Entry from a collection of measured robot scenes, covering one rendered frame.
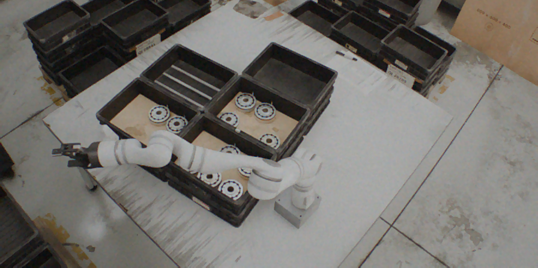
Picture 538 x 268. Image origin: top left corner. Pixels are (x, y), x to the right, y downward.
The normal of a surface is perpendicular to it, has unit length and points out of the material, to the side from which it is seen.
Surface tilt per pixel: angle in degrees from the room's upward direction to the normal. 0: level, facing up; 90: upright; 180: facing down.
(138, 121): 0
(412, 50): 0
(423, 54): 0
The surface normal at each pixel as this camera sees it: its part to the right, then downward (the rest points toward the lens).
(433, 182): 0.07, -0.63
